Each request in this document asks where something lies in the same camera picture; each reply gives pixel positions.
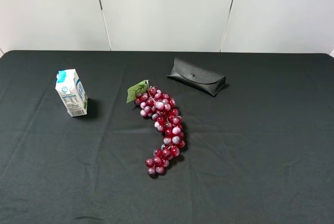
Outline red artificial grape bunch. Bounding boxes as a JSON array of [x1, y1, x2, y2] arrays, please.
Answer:
[[127, 80, 186, 177]]

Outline black leather glasses case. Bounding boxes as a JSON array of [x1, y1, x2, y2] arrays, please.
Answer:
[[167, 58, 226, 97]]

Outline white blue milk carton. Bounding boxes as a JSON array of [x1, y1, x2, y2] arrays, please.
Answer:
[[55, 69, 88, 117]]

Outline black tablecloth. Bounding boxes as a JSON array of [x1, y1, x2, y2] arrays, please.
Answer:
[[1, 51, 333, 223]]

